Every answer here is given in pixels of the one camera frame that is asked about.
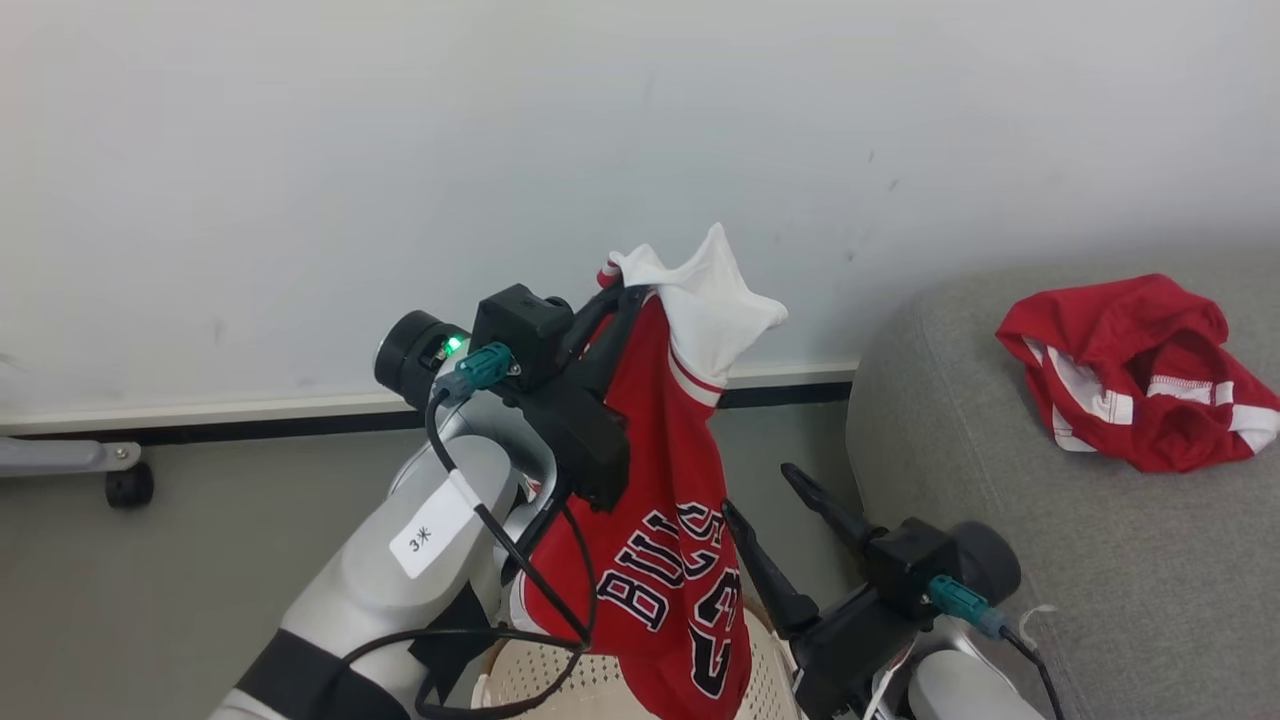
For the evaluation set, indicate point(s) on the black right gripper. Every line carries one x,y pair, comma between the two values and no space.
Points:
850,640

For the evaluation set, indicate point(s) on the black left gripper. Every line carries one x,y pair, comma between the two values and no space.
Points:
585,440

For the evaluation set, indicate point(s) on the red white basketball jersey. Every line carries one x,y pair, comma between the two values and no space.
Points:
650,480

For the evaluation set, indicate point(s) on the red white sports shorts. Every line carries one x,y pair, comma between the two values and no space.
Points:
1130,370

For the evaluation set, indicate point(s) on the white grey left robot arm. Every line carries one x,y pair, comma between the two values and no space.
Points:
350,590

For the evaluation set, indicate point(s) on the grey fabric sofa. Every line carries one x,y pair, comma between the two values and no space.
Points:
1120,570

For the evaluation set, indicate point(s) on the cream perforated laundry basket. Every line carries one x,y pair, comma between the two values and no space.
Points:
550,680

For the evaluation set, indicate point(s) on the white black baseboard strip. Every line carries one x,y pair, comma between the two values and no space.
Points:
250,418

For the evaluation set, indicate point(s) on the black caster wheel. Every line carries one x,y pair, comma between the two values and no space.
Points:
129,486

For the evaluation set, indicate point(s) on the grey metal furniture leg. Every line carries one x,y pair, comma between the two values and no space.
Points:
50,455

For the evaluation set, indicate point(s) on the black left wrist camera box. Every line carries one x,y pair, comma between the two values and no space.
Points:
520,330

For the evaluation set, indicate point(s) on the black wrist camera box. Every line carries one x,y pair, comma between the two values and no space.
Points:
905,565
520,330

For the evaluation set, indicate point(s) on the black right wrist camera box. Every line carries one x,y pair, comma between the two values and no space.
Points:
905,565

